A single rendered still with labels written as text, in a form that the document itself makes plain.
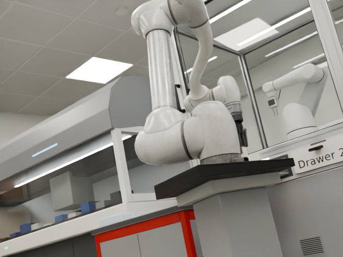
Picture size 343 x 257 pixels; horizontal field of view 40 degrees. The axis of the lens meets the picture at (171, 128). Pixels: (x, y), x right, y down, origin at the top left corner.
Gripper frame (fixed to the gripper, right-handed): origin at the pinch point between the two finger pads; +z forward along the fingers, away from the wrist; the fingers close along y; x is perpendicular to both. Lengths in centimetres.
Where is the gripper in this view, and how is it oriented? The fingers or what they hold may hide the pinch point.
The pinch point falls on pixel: (243, 154)
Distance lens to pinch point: 233.1
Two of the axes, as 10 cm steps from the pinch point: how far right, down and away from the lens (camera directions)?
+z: 1.8, 9.4, -2.7
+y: -6.5, -0.9, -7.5
